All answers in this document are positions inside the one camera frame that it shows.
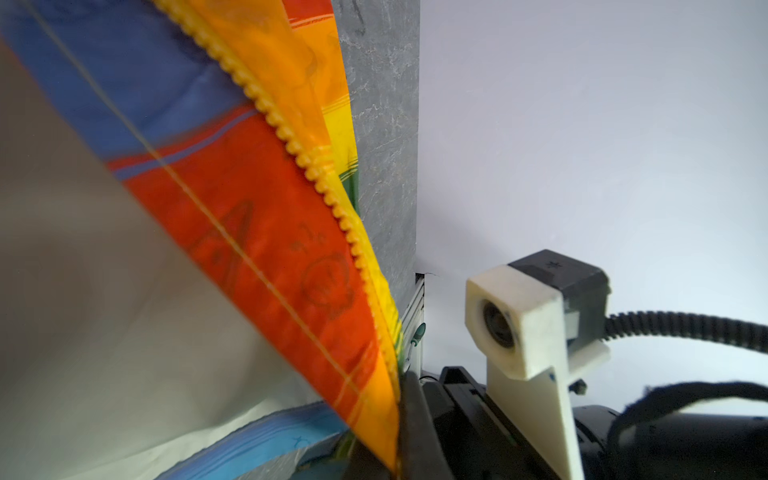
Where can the green handled ratchet tool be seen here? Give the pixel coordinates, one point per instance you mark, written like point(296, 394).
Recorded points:
point(418, 335)

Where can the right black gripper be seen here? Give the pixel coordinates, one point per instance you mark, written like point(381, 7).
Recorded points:
point(478, 442)

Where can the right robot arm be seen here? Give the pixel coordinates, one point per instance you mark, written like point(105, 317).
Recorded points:
point(695, 446)

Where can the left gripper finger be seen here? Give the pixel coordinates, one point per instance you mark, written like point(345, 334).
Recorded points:
point(420, 453)

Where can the rainbow striped jacket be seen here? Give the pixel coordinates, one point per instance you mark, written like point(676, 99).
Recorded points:
point(187, 289)

